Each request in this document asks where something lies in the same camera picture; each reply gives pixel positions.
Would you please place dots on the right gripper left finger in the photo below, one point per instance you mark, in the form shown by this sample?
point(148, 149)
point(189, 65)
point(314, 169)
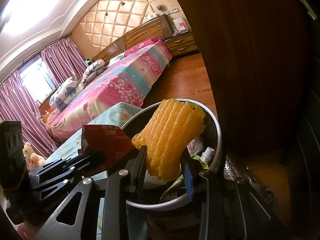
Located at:
point(77, 216)

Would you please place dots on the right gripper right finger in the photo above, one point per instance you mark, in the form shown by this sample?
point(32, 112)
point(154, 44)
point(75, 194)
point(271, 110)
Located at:
point(229, 209)

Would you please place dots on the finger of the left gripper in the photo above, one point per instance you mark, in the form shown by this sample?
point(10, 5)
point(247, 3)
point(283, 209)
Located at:
point(62, 169)
point(50, 189)

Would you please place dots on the red snack bag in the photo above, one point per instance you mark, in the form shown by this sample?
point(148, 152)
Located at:
point(111, 141)

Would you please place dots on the red white wrapper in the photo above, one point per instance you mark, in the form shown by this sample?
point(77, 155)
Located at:
point(195, 147)

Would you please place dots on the green drink pouch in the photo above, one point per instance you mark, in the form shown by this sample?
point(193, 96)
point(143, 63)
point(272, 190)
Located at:
point(205, 157)

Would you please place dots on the cream teddy bear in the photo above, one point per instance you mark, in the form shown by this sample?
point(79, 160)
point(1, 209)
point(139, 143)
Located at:
point(32, 159)

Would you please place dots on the blue heart folded quilt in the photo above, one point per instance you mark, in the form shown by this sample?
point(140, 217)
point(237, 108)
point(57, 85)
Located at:
point(68, 90)

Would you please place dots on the left pink curtain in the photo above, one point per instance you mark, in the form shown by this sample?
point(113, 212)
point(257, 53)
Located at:
point(18, 105)

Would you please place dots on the pink curtain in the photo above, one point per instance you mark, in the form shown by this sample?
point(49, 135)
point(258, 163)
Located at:
point(18, 105)
point(63, 60)

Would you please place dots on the pink floral bed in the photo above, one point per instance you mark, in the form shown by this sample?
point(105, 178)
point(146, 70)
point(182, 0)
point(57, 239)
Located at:
point(129, 81)

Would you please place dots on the grey white folded quilt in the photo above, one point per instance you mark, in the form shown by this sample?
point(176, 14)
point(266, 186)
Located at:
point(91, 68)

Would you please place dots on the right pink curtain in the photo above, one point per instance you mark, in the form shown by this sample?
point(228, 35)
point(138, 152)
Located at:
point(63, 60)

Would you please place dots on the pink pillow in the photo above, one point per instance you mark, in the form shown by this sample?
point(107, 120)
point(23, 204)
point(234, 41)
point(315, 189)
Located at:
point(141, 45)

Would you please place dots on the wooden nightstand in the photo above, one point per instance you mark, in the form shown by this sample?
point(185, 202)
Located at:
point(182, 44)

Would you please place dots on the wooden headboard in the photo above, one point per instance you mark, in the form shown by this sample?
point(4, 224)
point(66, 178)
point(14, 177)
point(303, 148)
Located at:
point(158, 27)

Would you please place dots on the white bag on nightstand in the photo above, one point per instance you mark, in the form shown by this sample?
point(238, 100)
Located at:
point(180, 25)

